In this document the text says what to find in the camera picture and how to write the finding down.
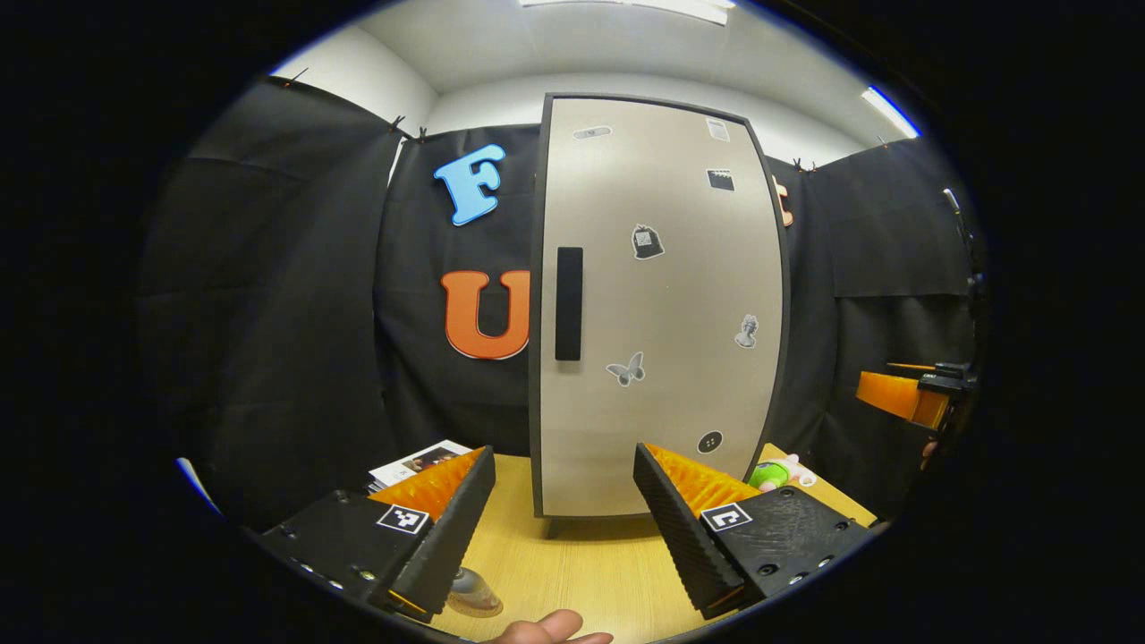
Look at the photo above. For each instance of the green plush toy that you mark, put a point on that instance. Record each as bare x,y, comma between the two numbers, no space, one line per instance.
767,474

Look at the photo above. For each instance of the ceiling light panel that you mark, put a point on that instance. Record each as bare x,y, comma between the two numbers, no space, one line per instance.
890,112
680,9

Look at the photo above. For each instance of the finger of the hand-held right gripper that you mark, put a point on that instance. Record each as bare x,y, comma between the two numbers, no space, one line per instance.
894,396

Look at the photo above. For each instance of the black backdrop cloth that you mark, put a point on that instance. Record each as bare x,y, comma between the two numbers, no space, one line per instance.
268,313

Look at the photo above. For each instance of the grey cabinet door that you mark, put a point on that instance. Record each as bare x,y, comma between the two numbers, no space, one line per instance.
662,295

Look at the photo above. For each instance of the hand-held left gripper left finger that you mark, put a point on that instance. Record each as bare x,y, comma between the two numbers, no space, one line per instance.
456,537

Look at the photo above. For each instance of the round brown coaster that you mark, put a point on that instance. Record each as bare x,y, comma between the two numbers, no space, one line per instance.
487,612

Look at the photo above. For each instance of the pink label bottle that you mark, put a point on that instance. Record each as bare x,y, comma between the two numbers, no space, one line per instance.
474,590

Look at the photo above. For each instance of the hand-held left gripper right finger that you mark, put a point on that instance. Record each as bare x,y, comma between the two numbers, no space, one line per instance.
671,537

